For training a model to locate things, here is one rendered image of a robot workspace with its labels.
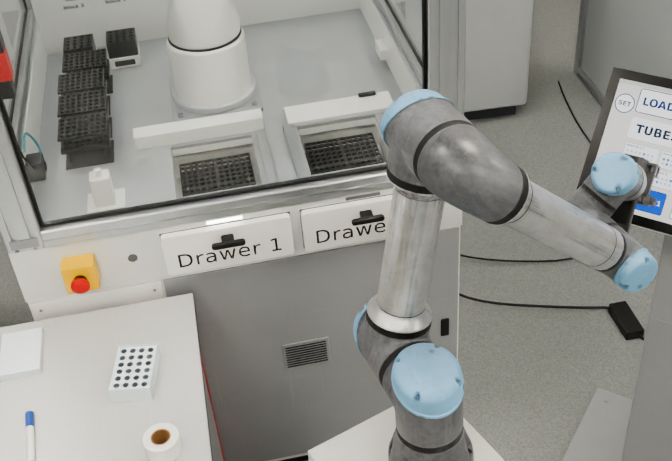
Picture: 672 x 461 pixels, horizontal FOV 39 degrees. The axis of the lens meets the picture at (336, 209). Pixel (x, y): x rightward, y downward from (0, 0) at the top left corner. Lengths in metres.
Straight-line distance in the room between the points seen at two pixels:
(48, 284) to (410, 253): 0.96
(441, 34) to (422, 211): 0.57
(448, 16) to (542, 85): 2.44
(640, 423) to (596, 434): 0.26
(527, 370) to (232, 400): 0.98
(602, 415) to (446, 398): 1.38
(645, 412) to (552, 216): 1.19
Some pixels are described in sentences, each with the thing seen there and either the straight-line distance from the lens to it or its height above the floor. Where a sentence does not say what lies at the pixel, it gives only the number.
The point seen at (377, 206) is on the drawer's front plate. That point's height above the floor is 0.91.
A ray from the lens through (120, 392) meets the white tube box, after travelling 2.00.
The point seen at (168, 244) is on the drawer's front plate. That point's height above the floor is 0.91.
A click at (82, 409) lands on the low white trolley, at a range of 2.04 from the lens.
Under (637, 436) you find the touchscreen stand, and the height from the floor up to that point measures 0.20.
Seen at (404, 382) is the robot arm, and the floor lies 1.06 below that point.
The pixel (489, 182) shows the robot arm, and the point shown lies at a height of 1.42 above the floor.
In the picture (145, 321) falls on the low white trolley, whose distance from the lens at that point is 2.18.
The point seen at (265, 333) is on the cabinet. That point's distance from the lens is 2.36.
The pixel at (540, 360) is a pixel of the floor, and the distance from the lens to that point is 3.06.
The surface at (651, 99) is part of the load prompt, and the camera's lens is 2.08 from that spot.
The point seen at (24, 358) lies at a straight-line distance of 2.16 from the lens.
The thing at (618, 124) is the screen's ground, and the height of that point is 1.11.
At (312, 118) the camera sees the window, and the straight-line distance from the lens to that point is 2.02.
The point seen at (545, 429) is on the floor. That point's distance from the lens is 2.89.
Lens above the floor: 2.23
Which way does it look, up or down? 38 degrees down
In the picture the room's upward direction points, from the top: 5 degrees counter-clockwise
